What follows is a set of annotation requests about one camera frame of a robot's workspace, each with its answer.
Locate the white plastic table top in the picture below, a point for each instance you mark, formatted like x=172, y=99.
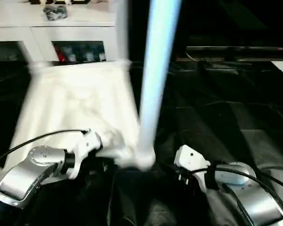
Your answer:
x=80, y=103

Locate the white plastic table leg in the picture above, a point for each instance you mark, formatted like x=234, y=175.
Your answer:
x=158, y=70
x=122, y=33
x=34, y=65

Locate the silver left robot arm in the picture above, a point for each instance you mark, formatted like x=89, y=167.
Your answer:
x=28, y=174

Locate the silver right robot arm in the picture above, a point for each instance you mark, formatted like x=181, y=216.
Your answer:
x=254, y=197

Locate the black plastic mat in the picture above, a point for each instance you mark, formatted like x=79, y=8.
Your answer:
x=217, y=117

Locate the small white jar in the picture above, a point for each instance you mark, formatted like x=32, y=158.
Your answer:
x=88, y=56

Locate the red bottle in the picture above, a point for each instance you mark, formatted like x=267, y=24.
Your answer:
x=59, y=54

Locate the white sideboard cabinet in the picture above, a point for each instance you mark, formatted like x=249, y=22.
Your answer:
x=75, y=32

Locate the black low shelf board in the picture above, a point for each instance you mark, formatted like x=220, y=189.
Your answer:
x=236, y=49

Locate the grey crumpled object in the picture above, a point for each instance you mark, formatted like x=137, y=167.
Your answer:
x=55, y=12

